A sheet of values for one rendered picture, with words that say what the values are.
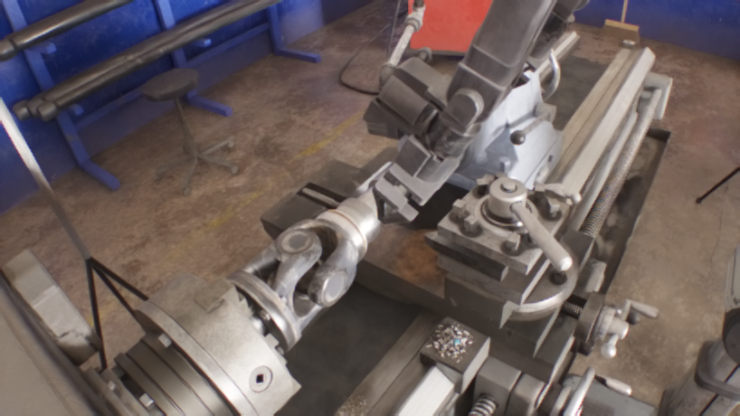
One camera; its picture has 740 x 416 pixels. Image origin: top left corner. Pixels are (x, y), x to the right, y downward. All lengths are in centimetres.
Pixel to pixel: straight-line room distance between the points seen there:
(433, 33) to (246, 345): 344
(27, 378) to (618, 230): 185
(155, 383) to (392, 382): 48
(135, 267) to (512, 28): 245
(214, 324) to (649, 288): 202
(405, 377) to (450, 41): 319
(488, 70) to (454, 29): 333
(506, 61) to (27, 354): 56
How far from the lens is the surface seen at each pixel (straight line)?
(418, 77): 60
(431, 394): 96
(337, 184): 135
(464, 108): 55
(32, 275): 73
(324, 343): 118
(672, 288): 243
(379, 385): 98
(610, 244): 192
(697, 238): 274
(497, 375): 103
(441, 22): 386
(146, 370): 69
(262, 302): 72
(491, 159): 123
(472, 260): 83
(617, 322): 106
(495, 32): 52
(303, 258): 76
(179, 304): 68
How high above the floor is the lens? 169
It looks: 40 degrees down
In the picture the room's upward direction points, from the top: 7 degrees counter-clockwise
